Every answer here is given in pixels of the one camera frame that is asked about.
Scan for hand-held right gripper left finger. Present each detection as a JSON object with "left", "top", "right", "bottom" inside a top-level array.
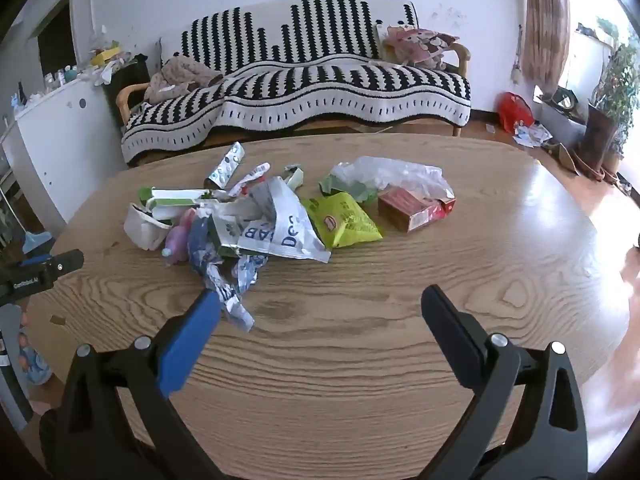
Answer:
[{"left": 50, "top": 287, "right": 223, "bottom": 480}]

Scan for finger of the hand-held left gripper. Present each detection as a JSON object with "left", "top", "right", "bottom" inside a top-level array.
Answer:
[{"left": 42, "top": 249, "right": 85, "bottom": 281}]

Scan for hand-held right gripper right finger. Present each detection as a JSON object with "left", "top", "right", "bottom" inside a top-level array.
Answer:
[{"left": 420, "top": 284, "right": 591, "bottom": 480}]

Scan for blue white wrapper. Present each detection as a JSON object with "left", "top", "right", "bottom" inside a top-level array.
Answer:
[{"left": 202, "top": 255, "right": 268, "bottom": 333}]

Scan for light blue plastic item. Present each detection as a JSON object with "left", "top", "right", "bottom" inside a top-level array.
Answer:
[{"left": 21, "top": 231, "right": 56, "bottom": 257}]

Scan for colourful printed bag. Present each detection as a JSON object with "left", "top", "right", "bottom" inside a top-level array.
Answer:
[{"left": 17, "top": 324, "right": 52, "bottom": 386}]

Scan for white paper cup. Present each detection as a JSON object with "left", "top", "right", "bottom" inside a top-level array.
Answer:
[{"left": 123, "top": 202, "right": 173, "bottom": 252}]

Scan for dark blue wrapper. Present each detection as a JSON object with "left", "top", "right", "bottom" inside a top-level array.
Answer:
[{"left": 187, "top": 215, "right": 221, "bottom": 276}]

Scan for pink plastic bottle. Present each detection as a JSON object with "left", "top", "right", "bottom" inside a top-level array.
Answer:
[{"left": 161, "top": 207, "right": 198, "bottom": 266}]

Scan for green foil-lined carton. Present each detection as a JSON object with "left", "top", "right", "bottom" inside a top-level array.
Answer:
[{"left": 207, "top": 212, "right": 246, "bottom": 258}]

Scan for white cabinet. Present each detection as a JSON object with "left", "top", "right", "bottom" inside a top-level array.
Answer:
[{"left": 0, "top": 77, "right": 127, "bottom": 233}]

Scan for red cardboard box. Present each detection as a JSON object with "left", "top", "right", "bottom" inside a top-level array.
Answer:
[{"left": 377, "top": 185, "right": 457, "bottom": 233}]

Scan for white blue-print plastic bag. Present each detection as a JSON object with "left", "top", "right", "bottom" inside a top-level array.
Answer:
[{"left": 235, "top": 176, "right": 333, "bottom": 265}]

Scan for yellow green snack bag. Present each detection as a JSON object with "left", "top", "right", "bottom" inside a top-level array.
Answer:
[{"left": 301, "top": 191, "right": 385, "bottom": 250}]

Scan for white crumpled wrapper strip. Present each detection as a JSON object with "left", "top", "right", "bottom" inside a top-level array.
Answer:
[{"left": 227, "top": 161, "right": 272, "bottom": 198}]

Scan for silver blister pack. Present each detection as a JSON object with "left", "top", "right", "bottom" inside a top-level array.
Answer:
[{"left": 204, "top": 141, "right": 246, "bottom": 190}]

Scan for clear plastic bag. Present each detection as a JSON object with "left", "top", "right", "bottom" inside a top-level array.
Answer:
[{"left": 330, "top": 156, "right": 456, "bottom": 201}]

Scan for wooden sofa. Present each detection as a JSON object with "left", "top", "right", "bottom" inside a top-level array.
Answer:
[{"left": 116, "top": 42, "right": 473, "bottom": 166}]

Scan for dark green wrapper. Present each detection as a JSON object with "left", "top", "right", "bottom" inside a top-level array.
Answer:
[{"left": 319, "top": 174, "right": 381, "bottom": 205}]

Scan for small white green carton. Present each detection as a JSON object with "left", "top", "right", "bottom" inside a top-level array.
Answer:
[{"left": 284, "top": 164, "right": 306, "bottom": 192}]

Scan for dark box with clutter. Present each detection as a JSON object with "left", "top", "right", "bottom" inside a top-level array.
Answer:
[{"left": 101, "top": 55, "right": 152, "bottom": 113}]

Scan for cardboard piece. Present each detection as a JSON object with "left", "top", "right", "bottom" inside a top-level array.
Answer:
[{"left": 544, "top": 141, "right": 582, "bottom": 177}]

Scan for scattered paper scraps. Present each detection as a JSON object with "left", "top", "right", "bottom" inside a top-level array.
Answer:
[{"left": 512, "top": 121, "right": 554, "bottom": 149}]

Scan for brown plush garment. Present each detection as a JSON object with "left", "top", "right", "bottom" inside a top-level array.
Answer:
[{"left": 144, "top": 56, "right": 224, "bottom": 104}]

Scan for red plastic bag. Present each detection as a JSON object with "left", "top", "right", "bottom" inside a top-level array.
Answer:
[{"left": 497, "top": 92, "right": 535, "bottom": 134}]

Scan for white box with mirror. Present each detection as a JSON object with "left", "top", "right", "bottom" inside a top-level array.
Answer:
[{"left": 534, "top": 86, "right": 587, "bottom": 137}]

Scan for potted plant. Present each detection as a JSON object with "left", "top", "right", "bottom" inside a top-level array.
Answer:
[{"left": 574, "top": 19, "right": 640, "bottom": 173}]

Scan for sofa with striped blanket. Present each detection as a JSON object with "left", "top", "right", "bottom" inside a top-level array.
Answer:
[{"left": 121, "top": 0, "right": 472, "bottom": 165}]

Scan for floral pillow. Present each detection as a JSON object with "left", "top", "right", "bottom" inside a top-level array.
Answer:
[{"left": 381, "top": 26, "right": 460, "bottom": 69}]

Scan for patterned curtain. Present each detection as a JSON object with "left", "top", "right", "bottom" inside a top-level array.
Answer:
[{"left": 522, "top": 0, "right": 572, "bottom": 87}]

